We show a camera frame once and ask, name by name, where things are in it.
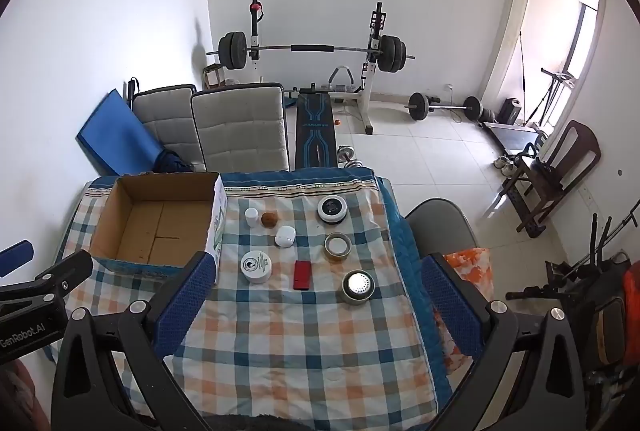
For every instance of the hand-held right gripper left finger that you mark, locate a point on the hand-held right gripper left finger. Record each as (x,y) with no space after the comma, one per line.
(187,298)

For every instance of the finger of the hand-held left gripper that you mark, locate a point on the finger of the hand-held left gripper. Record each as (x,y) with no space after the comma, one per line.
(55,271)
(15,257)

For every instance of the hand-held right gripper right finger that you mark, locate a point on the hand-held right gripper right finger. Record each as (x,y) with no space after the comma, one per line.
(450,306)

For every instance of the white round jar printed lid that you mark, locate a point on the white round jar printed lid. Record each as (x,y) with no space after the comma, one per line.
(255,265)

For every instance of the brown cardboard box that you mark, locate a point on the brown cardboard box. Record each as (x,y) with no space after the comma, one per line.
(150,221)

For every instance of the round metal cup perforated insert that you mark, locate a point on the round metal cup perforated insert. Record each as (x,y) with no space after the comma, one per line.
(357,286)

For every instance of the white earbud case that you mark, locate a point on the white earbud case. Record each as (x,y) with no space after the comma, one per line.
(285,237)

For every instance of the red rectangular case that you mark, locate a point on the red rectangular case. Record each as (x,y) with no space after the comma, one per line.
(301,276)

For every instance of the round metal cup white base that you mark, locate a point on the round metal cup white base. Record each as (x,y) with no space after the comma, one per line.
(337,247)

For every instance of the white round tin black top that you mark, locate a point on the white round tin black top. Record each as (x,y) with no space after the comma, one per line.
(332,208)

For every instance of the orange white patterned bag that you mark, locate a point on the orange white patterned bag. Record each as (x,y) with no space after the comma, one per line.
(470,266)

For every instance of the grey plastic chair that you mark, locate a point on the grey plastic chair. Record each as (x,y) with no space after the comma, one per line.
(440,226)

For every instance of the small white cup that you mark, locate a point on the small white cup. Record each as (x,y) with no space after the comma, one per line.
(251,217)

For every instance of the brown walnut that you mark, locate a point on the brown walnut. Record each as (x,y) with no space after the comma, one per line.
(269,219)

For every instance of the black exercise equipment pile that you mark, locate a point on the black exercise equipment pile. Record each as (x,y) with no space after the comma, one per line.
(565,271)

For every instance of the plaid tablecloth blue border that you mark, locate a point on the plaid tablecloth blue border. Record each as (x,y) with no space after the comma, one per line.
(300,351)

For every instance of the dark blue cloth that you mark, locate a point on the dark blue cloth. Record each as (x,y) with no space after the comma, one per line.
(172,161)

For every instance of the blue foam mat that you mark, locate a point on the blue foam mat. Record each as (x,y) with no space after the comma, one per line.
(110,131)

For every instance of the white shoes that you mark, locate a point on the white shoes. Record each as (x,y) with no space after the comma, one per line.
(505,163)

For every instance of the black bag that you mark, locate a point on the black bag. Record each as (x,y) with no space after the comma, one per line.
(607,311)

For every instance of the white padded chair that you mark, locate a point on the white padded chair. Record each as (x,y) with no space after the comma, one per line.
(162,121)
(240,131)

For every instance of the chrome dumbbell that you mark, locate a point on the chrome dumbbell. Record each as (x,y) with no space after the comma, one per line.
(350,157)

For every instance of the black treadmill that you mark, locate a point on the black treadmill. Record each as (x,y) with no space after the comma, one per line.
(515,136)

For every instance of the orange backpack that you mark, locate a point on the orange backpack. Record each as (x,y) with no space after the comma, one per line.
(632,306)

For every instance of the dark wooden chair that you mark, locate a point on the dark wooden chair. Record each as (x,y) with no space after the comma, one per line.
(575,156)

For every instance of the short barbell black plates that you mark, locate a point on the short barbell black plates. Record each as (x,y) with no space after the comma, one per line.
(419,106)

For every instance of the black heater box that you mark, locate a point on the black heater box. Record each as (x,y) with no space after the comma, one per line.
(511,111)

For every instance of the long barbell black plates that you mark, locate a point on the long barbell black plates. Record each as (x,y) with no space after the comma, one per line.
(232,51)

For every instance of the white door frame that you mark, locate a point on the white door frame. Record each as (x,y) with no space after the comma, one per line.
(505,36)

